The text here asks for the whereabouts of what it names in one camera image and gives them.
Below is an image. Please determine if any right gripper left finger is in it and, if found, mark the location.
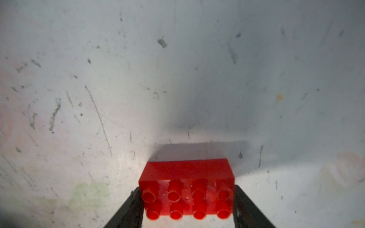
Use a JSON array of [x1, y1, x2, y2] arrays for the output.
[[104, 187, 144, 228]]

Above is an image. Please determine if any red lego brick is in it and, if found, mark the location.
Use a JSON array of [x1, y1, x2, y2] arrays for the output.
[[139, 159, 235, 220]]

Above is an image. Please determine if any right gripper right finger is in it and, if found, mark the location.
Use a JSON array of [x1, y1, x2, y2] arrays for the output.
[[232, 185, 276, 228]]

